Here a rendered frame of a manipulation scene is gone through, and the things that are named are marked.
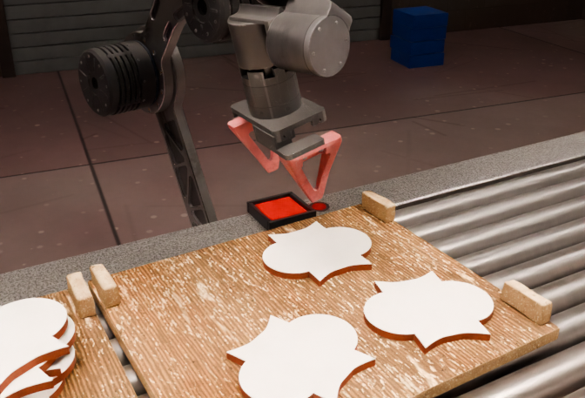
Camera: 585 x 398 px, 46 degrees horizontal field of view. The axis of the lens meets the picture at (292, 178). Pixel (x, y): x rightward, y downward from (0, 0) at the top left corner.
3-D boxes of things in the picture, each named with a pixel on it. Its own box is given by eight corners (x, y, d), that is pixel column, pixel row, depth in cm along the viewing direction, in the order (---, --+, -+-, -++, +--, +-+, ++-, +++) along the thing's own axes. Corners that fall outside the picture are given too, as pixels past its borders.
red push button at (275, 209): (253, 212, 102) (253, 204, 101) (289, 204, 104) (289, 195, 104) (272, 229, 97) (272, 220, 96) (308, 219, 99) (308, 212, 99)
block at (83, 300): (68, 293, 79) (64, 273, 78) (84, 289, 80) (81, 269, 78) (80, 320, 74) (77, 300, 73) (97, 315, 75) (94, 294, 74)
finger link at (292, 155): (301, 221, 72) (284, 144, 67) (268, 196, 78) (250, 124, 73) (353, 194, 75) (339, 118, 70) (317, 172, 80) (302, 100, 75)
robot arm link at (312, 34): (305, -26, 75) (253, -66, 68) (389, -22, 67) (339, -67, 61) (268, 77, 74) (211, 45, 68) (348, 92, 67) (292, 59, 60)
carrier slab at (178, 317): (88, 291, 82) (87, 279, 81) (365, 211, 101) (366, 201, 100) (210, 504, 55) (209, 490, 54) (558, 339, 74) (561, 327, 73)
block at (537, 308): (498, 300, 78) (500, 279, 77) (509, 294, 78) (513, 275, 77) (540, 327, 73) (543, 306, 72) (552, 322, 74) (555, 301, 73)
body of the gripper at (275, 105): (278, 148, 70) (262, 82, 66) (232, 120, 78) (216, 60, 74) (329, 124, 72) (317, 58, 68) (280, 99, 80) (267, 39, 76)
